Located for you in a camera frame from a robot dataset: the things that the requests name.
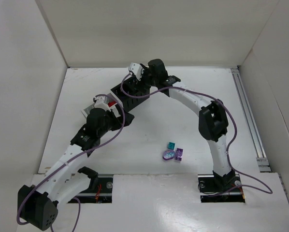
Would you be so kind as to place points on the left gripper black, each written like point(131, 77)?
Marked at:
point(119, 118)

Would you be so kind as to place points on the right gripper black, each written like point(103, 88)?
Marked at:
point(137, 89)

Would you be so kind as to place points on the red long lego brick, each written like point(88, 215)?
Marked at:
point(110, 104)

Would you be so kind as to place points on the small teal square lego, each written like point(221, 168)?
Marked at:
point(171, 146)

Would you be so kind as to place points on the lilac oval paw lego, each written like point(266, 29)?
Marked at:
point(168, 154)

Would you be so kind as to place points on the purple lego brick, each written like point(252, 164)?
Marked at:
point(178, 154)

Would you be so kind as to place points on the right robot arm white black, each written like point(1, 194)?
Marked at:
point(213, 121)

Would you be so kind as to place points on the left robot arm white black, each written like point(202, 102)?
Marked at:
point(39, 205)

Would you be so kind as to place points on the black slotted double container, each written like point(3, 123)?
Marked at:
point(127, 102)

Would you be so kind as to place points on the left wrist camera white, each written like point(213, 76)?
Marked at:
point(101, 102)

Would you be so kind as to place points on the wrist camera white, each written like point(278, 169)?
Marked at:
point(101, 102)
point(136, 70)

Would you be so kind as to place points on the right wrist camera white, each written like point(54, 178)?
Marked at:
point(136, 70)

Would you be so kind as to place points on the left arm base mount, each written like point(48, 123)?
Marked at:
point(99, 192)

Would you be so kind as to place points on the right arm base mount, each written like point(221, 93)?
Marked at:
point(211, 192)

